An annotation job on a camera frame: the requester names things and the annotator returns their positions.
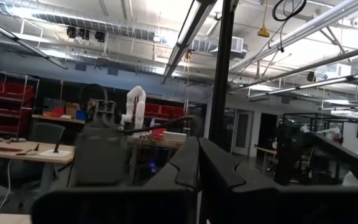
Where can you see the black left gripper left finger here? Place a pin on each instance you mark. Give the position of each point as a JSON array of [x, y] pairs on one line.
[[166, 202]]

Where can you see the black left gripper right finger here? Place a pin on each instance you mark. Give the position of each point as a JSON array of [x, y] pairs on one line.
[[244, 199]]

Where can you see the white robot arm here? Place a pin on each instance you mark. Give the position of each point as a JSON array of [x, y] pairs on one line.
[[139, 105]]

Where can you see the white box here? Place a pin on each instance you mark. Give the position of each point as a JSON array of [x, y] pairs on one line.
[[175, 137]]

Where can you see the grey door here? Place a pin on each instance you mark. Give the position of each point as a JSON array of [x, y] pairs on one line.
[[242, 132]]

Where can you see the blue box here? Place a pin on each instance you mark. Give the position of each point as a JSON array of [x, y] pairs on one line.
[[81, 115]]

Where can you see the cardboard box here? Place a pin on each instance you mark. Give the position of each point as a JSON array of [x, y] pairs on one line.
[[71, 110]]

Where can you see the grey office chair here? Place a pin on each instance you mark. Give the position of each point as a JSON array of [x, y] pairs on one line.
[[47, 133]]

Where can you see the white ceiling air unit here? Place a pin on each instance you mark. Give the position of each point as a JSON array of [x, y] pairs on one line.
[[332, 71]]

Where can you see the light wooden table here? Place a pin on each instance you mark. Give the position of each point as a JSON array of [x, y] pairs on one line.
[[17, 152]]

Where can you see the long ceiling light strip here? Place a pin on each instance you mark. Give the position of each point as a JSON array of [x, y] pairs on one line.
[[185, 37]]

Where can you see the yellow ceiling pendant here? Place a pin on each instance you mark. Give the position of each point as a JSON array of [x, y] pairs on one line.
[[263, 31]]

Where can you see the metal rack with red bins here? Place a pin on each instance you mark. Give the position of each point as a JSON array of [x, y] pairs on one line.
[[8, 93]]

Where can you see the black metal rig frame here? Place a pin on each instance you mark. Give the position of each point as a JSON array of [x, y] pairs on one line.
[[224, 77]]

